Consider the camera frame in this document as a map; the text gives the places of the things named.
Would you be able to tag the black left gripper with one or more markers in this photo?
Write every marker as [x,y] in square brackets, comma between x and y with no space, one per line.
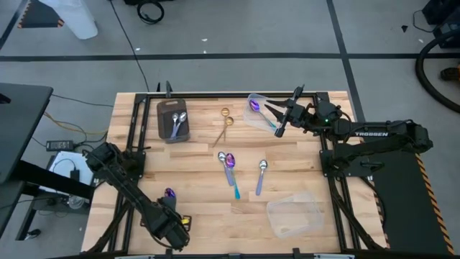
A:
[168,205]

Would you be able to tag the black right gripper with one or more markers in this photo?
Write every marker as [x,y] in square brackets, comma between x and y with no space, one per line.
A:
[300,115]

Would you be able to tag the clear plastic bin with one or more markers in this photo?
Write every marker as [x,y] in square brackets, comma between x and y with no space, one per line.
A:
[294,216]
[251,118]

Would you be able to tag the gold spoon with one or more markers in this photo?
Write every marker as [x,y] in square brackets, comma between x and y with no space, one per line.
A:
[229,121]
[225,112]

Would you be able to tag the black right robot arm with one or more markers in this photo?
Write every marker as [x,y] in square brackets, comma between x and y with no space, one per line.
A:
[373,135]

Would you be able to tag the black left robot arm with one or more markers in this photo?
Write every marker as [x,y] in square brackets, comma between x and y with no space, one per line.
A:
[125,187]

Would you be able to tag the dark grey translucent bin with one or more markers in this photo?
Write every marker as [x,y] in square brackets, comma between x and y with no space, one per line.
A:
[165,126]

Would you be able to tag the clear plastic cup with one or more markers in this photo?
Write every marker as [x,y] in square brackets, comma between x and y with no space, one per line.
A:
[75,202]

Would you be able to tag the small black charger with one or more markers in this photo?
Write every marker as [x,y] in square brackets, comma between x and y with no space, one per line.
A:
[74,175]

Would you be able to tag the white board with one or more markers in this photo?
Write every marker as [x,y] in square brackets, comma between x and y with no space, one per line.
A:
[64,162]

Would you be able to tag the black power adapter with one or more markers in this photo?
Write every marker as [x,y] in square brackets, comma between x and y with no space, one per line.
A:
[59,145]

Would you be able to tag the black platform hazard stripe edge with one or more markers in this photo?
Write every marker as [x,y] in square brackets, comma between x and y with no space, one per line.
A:
[402,201]

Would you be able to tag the black equipment case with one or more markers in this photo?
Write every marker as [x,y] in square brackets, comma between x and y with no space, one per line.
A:
[158,1]

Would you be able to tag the black desk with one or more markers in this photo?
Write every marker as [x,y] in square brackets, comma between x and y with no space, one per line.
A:
[21,122]

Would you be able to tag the person's shoe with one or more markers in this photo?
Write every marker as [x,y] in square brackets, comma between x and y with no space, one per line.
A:
[450,74]

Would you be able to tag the black equipment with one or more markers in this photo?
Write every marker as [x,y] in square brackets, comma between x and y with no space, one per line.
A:
[443,14]

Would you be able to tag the black mat hazard stripe edge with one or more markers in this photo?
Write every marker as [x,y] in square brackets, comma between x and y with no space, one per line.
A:
[37,16]

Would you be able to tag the black aluminium table frame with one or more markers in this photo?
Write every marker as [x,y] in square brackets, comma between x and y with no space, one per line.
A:
[233,95]

